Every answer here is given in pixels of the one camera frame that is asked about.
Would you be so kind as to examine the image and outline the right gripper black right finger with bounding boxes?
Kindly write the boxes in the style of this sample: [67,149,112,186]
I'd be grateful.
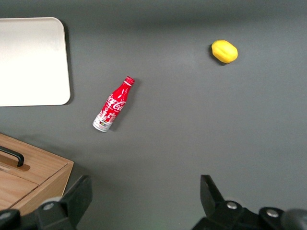
[191,174,261,230]

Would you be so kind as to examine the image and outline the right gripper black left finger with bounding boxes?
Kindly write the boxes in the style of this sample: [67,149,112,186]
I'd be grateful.
[35,174,93,230]

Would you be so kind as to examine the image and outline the red coke bottle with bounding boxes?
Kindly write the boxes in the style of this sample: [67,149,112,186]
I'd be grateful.
[92,76,135,133]

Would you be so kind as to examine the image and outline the beige plastic tray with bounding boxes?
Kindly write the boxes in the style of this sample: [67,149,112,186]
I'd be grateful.
[0,16,71,107]

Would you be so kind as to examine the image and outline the wooden drawer cabinet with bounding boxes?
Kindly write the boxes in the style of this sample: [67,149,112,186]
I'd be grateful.
[0,133,74,216]

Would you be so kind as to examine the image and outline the wooden drawer front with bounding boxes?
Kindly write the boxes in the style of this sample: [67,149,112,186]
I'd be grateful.
[0,133,74,185]
[0,167,39,210]

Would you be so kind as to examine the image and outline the yellow lemon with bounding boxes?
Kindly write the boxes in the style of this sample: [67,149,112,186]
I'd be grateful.
[211,39,239,64]

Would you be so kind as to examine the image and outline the black metal drawer handle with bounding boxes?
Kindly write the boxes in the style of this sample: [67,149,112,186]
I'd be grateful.
[0,145,25,168]

